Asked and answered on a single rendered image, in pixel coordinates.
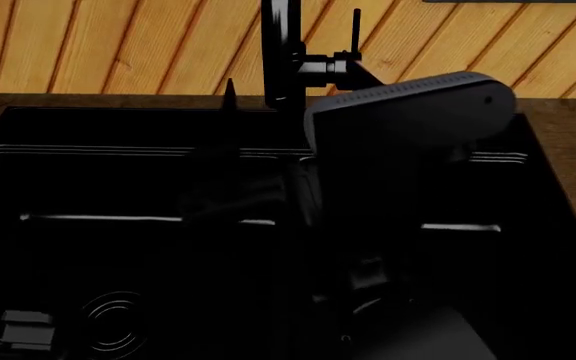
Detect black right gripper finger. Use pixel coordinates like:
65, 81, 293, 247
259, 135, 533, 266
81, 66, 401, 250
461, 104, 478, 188
218, 77, 242, 177
181, 174, 290, 226

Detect black faucet spout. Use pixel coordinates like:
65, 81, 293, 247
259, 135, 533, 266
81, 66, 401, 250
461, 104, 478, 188
259, 0, 310, 113

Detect black kitchen sink basin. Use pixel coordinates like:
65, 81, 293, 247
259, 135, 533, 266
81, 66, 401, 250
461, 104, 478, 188
0, 105, 576, 360

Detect round black sink drain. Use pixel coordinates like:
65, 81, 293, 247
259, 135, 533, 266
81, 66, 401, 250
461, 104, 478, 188
79, 290, 150, 360

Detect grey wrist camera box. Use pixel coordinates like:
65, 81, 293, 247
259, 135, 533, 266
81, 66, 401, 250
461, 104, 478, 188
303, 70, 519, 152

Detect dark wall frame edge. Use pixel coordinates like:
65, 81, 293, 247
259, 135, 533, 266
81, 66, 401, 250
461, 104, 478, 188
421, 0, 576, 5

